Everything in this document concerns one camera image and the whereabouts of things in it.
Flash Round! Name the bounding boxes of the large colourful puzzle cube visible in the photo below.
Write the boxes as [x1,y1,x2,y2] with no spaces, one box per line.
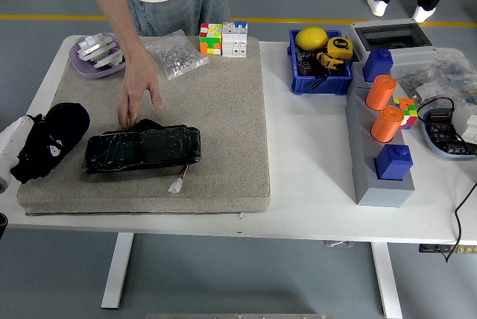
[198,22,224,56]

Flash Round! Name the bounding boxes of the black circuit boards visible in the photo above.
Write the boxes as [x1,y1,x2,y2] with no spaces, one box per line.
[426,110,474,156]

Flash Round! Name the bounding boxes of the clear bag of screws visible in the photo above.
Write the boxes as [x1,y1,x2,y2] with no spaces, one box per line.
[143,28,209,81]

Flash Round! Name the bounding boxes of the small colourful puzzle cube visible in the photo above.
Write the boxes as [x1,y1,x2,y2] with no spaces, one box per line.
[393,97,417,130]

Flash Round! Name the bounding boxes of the blue plastic bin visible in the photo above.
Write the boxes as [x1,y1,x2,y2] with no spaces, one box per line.
[286,28,353,96]

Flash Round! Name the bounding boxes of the black looped cable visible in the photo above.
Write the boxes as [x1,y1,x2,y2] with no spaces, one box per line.
[416,96,456,126]

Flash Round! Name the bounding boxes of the white plastic bracket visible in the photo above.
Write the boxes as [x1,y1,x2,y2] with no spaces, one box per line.
[92,50,126,70]

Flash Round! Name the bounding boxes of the white connector with wires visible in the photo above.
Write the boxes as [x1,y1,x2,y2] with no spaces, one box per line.
[168,162,195,193]

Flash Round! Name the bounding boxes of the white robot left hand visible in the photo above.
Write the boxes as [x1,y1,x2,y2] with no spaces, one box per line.
[0,113,48,178]

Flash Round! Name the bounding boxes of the black glossy panel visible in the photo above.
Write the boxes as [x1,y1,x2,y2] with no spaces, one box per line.
[81,118,203,175]

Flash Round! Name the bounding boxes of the person's right hand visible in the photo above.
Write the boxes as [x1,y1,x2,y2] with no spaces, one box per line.
[116,45,165,130]

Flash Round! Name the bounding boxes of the white table leg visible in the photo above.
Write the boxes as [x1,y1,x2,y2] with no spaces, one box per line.
[101,232,135,311]
[370,241,404,319]

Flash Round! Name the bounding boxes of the white plastic part stack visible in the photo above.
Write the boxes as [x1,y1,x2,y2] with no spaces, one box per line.
[77,33,120,62]

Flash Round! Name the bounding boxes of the white circuit breaker block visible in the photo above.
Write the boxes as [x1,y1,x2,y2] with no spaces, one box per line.
[221,19,249,59]

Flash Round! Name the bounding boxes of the orange cylinder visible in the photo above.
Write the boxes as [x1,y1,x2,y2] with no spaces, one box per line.
[370,105,405,144]
[364,75,397,111]

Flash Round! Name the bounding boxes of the grey-brown mat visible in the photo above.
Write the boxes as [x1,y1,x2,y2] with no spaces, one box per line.
[16,35,271,217]

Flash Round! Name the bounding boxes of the blue block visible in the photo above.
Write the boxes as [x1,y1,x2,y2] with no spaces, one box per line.
[374,143,414,181]
[363,48,394,83]

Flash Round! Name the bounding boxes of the black hanging cable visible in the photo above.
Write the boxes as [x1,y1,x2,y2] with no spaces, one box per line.
[443,180,477,264]

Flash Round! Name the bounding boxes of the white breaker modules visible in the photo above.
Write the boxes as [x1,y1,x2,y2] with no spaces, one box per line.
[451,102,477,145]

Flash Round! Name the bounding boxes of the long grey block holder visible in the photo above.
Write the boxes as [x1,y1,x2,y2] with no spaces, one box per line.
[344,61,416,208]

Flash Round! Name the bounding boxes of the dark brown part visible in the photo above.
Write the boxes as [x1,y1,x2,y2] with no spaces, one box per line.
[297,50,321,77]

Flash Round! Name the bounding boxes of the clear bag of parts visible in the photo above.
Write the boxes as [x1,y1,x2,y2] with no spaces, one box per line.
[391,64,448,103]
[432,48,477,108]

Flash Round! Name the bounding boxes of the black control box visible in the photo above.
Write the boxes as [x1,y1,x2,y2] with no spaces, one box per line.
[418,244,477,254]

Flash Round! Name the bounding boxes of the yellow lemon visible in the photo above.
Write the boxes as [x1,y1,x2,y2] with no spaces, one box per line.
[295,26,329,51]

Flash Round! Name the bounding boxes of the blue-grey tray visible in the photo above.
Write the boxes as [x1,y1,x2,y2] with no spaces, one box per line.
[420,107,477,161]

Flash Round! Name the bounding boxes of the yellow and black tool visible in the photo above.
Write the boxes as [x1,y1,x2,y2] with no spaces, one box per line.
[315,51,344,72]

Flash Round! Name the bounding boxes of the purple tray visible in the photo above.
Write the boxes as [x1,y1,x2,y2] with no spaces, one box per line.
[69,32,127,80]

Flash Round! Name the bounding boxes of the yellow tape measure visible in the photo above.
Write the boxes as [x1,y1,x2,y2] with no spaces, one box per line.
[326,36,353,61]

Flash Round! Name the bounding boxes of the grey enclosure box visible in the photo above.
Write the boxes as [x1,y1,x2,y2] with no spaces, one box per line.
[345,18,437,74]

